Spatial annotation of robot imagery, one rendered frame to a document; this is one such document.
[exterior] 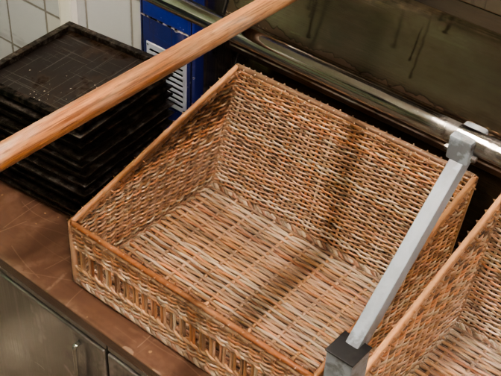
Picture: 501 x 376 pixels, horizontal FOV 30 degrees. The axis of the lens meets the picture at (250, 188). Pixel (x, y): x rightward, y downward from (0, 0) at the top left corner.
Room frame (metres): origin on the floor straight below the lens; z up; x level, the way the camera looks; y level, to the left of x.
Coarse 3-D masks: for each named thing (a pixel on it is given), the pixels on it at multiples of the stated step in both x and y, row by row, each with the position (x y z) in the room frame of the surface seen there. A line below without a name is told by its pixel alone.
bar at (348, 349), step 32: (160, 0) 1.28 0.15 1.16; (256, 32) 1.18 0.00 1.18; (288, 64) 1.13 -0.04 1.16; (320, 64) 1.10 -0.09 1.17; (352, 96) 1.06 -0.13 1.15; (384, 96) 1.03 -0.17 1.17; (448, 128) 0.97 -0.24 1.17; (480, 128) 0.97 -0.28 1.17; (448, 160) 0.95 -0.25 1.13; (448, 192) 0.92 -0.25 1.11; (416, 224) 0.90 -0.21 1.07; (416, 256) 0.88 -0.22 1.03; (384, 288) 0.84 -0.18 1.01; (352, 352) 0.79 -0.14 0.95
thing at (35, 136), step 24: (264, 0) 1.22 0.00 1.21; (288, 0) 1.24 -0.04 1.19; (216, 24) 1.14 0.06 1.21; (240, 24) 1.16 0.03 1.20; (168, 48) 1.07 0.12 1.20; (192, 48) 1.08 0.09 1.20; (144, 72) 1.01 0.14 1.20; (168, 72) 1.04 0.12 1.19; (96, 96) 0.95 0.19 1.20; (120, 96) 0.97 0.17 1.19; (48, 120) 0.89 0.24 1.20; (72, 120) 0.91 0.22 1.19; (0, 144) 0.84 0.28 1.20; (24, 144) 0.85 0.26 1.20; (0, 168) 0.82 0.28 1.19
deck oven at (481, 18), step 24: (216, 0) 1.71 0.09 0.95; (432, 0) 1.41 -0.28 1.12; (456, 0) 1.39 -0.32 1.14; (480, 24) 1.36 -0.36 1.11; (216, 48) 1.70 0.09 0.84; (240, 48) 1.67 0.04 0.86; (216, 72) 1.70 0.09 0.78; (288, 72) 1.59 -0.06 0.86; (336, 96) 1.51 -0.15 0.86; (384, 120) 1.45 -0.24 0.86; (432, 144) 1.38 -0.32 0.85; (480, 168) 1.32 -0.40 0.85
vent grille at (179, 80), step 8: (152, 48) 1.77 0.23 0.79; (160, 48) 1.76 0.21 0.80; (176, 72) 1.73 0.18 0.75; (184, 72) 1.71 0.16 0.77; (168, 80) 1.74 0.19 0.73; (176, 80) 1.73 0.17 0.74; (184, 80) 1.71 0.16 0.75; (176, 88) 1.73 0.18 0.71; (184, 88) 1.71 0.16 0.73; (176, 96) 1.73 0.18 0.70; (184, 96) 1.71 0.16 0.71; (176, 104) 1.73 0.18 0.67; (184, 104) 1.71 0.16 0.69
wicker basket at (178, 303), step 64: (192, 128) 1.51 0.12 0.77; (256, 128) 1.55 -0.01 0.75; (320, 128) 1.48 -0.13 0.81; (128, 192) 1.36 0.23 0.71; (192, 192) 1.51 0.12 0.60; (256, 192) 1.50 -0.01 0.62; (320, 192) 1.43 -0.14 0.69; (128, 256) 1.17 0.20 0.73; (192, 256) 1.33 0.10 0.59; (256, 256) 1.34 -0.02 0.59; (320, 256) 1.36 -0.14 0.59; (384, 256) 1.32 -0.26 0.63; (448, 256) 1.26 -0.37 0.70; (192, 320) 1.07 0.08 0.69; (256, 320) 1.18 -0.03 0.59; (320, 320) 1.18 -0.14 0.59; (384, 320) 1.09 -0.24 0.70
